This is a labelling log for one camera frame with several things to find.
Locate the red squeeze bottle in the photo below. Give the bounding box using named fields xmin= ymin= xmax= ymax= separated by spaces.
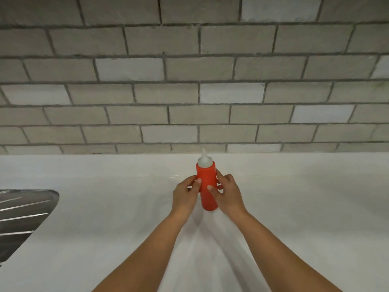
xmin=195 ymin=147 xmax=219 ymax=212

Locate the person's left forearm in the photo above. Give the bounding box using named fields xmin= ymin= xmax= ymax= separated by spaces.
xmin=91 ymin=210 xmax=190 ymax=292

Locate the person's right hand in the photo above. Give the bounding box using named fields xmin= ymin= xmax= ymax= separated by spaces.
xmin=207 ymin=169 xmax=249 ymax=220

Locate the person's left hand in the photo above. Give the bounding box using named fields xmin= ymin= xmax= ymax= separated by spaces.
xmin=171 ymin=175 xmax=203 ymax=223

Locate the steel sink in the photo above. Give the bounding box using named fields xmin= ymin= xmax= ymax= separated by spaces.
xmin=0 ymin=189 xmax=60 ymax=268

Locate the person's right forearm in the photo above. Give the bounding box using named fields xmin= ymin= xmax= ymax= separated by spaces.
xmin=231 ymin=210 xmax=344 ymax=292

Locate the white countertop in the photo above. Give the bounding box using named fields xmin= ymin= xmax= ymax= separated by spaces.
xmin=0 ymin=153 xmax=389 ymax=292

